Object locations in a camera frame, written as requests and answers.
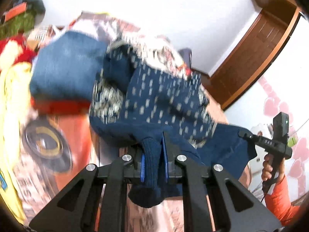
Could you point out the navy patterned hoodie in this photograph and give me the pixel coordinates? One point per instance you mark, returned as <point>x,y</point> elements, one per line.
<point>134,104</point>

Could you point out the person's right hand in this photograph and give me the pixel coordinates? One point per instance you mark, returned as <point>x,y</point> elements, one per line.
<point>267,169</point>

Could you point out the newspaper print bed sheet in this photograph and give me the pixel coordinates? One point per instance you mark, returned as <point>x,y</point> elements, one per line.
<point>54,148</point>

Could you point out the folded red garment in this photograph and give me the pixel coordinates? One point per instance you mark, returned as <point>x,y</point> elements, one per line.
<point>60,107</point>

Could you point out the red and cream plush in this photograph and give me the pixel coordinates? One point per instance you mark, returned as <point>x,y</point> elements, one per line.
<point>14,50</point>

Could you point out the orange sleeved right forearm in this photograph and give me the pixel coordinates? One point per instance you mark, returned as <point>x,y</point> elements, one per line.
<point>279,203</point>

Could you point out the wooden door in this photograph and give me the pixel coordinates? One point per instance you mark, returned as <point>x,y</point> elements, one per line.
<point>254,53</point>

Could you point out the dark blue pillow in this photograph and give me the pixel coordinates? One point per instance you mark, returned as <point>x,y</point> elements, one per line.
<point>186,54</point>

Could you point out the folded blue jeans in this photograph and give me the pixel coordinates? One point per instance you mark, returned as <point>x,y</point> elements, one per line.
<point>66,68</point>

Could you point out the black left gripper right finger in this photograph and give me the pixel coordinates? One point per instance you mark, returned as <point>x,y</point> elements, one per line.
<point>212,199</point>

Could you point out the yellow cartoon blanket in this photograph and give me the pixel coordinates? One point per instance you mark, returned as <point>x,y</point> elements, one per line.
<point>15,98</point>

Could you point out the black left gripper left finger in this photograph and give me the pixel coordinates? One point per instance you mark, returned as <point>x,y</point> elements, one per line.
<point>95,199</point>

